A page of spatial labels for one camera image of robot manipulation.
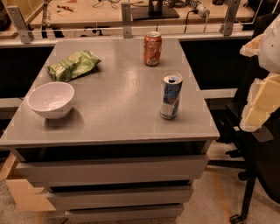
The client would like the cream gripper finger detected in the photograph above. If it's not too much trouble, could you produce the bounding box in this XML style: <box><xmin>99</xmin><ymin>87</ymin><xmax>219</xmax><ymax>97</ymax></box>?
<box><xmin>240</xmin><ymin>73</ymin><xmax>280</xmax><ymax>132</ymax></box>
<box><xmin>240</xmin><ymin>34</ymin><xmax>263</xmax><ymax>57</ymax></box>

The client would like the blue silver redbull can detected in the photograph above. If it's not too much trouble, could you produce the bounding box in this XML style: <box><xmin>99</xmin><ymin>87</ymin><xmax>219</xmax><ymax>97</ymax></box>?
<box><xmin>160</xmin><ymin>72</ymin><xmax>183</xmax><ymax>120</ymax></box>

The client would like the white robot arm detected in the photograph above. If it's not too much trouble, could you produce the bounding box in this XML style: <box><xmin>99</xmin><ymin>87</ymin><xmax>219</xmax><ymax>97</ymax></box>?
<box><xmin>240</xmin><ymin>15</ymin><xmax>280</xmax><ymax>132</ymax></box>

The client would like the orange soda can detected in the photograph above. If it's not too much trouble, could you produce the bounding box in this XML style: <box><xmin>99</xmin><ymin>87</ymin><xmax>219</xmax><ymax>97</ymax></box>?
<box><xmin>143</xmin><ymin>31</ymin><xmax>162</xmax><ymax>66</ymax></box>

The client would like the green jalapeno chip bag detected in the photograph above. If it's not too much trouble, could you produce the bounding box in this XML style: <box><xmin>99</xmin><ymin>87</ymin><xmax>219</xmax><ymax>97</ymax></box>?
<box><xmin>46</xmin><ymin>50</ymin><xmax>101</xmax><ymax>82</ymax></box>

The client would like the black monitor stand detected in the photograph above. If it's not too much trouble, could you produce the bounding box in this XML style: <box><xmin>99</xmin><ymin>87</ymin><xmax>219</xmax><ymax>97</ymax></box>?
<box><xmin>131</xmin><ymin>0</ymin><xmax>179</xmax><ymax>21</ymax></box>

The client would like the grey drawer cabinet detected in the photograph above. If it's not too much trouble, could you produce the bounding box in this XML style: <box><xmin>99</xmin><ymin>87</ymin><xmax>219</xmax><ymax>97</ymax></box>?
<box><xmin>1</xmin><ymin>38</ymin><xmax>219</xmax><ymax>222</ymax></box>

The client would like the white bowl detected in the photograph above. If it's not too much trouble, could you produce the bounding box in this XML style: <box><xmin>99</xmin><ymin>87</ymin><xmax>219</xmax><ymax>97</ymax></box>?
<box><xmin>27</xmin><ymin>81</ymin><xmax>74</xmax><ymax>119</ymax></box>

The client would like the cardboard box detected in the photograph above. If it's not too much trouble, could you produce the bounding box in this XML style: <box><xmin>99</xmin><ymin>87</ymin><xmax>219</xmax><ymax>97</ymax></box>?
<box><xmin>0</xmin><ymin>154</ymin><xmax>55</xmax><ymax>212</ymax></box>

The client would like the right metal bracket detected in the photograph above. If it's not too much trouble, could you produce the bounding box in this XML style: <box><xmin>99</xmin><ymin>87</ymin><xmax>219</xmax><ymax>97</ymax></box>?
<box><xmin>220</xmin><ymin>0</ymin><xmax>241</xmax><ymax>36</ymax></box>

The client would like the metal bracket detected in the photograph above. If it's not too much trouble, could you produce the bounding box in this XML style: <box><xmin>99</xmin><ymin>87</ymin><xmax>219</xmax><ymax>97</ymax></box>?
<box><xmin>121</xmin><ymin>3</ymin><xmax>132</xmax><ymax>39</ymax></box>
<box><xmin>7</xmin><ymin>6</ymin><xmax>33</xmax><ymax>44</ymax></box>
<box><xmin>220</xmin><ymin>0</ymin><xmax>241</xmax><ymax>36</ymax></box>

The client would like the middle metal bracket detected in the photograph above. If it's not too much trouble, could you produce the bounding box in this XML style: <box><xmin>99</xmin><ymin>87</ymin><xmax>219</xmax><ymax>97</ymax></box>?
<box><xmin>121</xmin><ymin>3</ymin><xmax>132</xmax><ymax>39</ymax></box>

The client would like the left metal bracket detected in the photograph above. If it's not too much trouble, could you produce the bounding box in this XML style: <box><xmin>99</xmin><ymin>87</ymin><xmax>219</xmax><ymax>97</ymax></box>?
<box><xmin>7</xmin><ymin>6</ymin><xmax>33</xmax><ymax>44</ymax></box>

